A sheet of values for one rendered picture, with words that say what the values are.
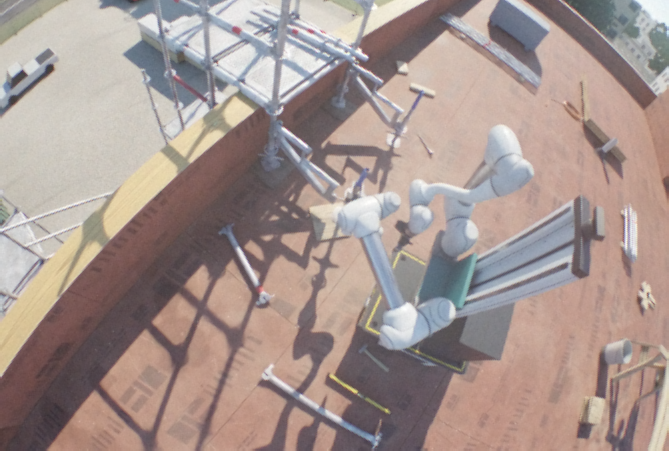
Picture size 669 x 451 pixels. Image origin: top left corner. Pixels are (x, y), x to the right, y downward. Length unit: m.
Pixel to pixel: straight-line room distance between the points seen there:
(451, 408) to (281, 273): 1.84
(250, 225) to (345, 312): 1.03
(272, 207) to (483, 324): 1.85
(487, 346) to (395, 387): 0.92
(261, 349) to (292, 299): 0.45
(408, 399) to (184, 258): 2.10
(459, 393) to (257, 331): 1.76
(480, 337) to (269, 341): 1.46
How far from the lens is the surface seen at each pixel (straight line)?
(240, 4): 3.50
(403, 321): 1.49
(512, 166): 1.36
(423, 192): 1.66
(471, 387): 3.01
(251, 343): 2.43
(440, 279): 1.91
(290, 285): 2.48
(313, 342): 2.45
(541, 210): 4.20
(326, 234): 2.62
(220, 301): 2.47
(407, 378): 2.68
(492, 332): 2.06
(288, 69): 2.60
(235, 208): 2.68
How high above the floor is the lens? 2.42
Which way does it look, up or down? 60 degrees down
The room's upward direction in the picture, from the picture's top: 25 degrees clockwise
